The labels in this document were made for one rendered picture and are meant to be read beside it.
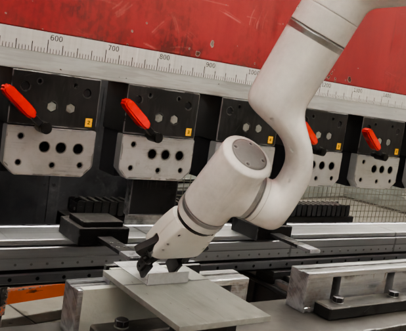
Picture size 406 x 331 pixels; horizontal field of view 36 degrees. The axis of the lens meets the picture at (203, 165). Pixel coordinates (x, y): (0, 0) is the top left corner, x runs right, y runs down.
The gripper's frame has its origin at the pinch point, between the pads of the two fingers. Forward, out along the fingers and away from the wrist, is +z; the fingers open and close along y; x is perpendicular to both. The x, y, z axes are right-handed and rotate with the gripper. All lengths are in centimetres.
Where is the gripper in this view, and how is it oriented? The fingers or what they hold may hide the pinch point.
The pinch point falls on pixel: (158, 264)
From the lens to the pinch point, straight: 115.4
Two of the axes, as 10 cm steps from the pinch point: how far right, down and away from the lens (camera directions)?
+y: -8.2, -0.5, -5.8
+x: 3.3, 7.8, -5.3
